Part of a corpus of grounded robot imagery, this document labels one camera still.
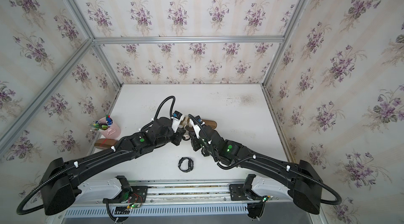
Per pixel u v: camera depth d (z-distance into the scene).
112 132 0.86
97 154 0.47
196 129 0.65
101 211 0.69
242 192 0.73
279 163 0.45
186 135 0.75
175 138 0.68
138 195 0.72
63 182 0.39
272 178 0.47
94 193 0.51
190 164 0.78
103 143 0.86
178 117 0.67
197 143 0.65
